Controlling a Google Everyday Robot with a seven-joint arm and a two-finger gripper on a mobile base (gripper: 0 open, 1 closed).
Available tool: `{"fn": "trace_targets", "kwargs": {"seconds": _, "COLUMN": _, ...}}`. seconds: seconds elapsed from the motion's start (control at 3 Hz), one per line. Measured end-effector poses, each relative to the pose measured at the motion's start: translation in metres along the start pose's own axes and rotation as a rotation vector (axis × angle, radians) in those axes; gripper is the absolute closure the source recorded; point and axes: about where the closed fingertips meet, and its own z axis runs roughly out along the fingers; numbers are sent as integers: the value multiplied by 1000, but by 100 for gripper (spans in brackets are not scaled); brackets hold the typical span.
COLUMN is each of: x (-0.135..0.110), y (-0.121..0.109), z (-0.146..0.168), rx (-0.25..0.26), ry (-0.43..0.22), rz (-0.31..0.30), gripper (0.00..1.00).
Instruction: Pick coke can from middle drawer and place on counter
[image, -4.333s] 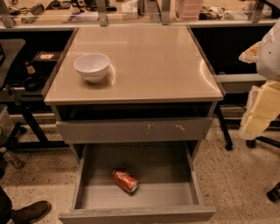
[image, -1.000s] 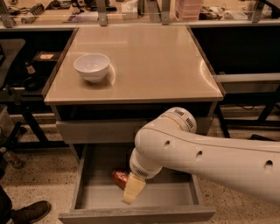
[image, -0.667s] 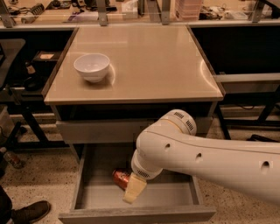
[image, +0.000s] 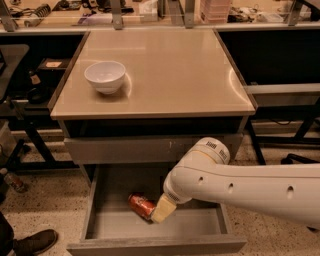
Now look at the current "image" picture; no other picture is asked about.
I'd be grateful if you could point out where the white bowl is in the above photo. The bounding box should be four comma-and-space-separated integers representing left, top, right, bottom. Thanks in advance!
84, 61, 126, 94

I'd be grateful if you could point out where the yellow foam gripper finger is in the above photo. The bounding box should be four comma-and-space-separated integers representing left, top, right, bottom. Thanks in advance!
151, 194, 177, 223

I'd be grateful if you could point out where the brown shoe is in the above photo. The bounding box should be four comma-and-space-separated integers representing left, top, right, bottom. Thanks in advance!
13, 229, 58, 256

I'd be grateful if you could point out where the grey cabinet with counter top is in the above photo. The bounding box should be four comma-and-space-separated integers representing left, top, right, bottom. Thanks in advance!
47, 28, 258, 188

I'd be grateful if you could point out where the plastic bottle on floor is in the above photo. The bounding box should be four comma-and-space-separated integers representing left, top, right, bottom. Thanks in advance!
0, 168, 27, 193

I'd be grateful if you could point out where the open grey middle drawer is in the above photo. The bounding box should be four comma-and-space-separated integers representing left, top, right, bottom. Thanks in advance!
67, 164, 246, 256

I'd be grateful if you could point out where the closed grey top drawer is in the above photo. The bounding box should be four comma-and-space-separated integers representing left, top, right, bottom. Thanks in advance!
63, 133, 244, 165

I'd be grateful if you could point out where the black office chair base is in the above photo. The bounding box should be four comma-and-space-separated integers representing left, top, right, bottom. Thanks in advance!
281, 153, 316, 164

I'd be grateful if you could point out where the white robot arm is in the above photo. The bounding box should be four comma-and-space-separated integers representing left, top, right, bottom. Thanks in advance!
151, 137, 320, 229

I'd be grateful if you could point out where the black desk frame left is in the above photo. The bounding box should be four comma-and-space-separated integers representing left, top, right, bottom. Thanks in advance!
0, 44, 77, 172

